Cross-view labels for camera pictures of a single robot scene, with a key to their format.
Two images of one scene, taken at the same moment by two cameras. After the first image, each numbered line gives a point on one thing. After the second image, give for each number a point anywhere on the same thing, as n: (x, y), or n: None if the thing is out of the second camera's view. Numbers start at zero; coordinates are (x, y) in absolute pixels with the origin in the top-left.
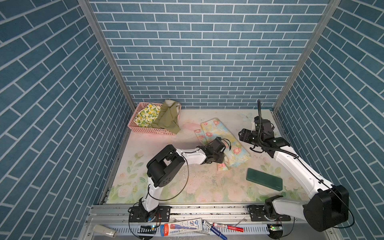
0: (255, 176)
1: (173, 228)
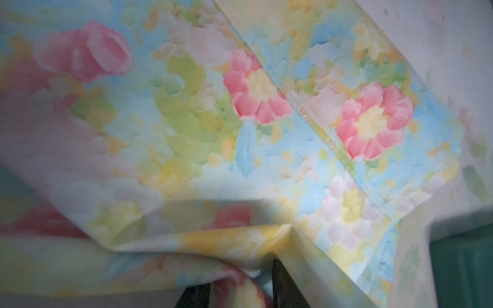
0: (463, 267)
1: None
